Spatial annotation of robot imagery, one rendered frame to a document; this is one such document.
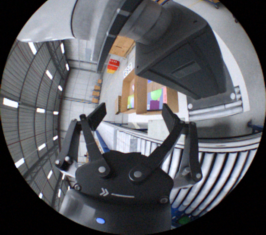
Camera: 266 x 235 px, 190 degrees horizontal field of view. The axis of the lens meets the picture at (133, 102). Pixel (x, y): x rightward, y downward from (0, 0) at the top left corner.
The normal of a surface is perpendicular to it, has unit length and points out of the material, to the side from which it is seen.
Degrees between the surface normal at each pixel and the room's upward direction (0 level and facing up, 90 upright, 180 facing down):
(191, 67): 90
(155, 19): 91
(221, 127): 0
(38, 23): 94
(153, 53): 0
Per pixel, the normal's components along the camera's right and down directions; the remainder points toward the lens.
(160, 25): 0.19, 0.80
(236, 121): -0.88, -0.14
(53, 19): 0.14, 0.96
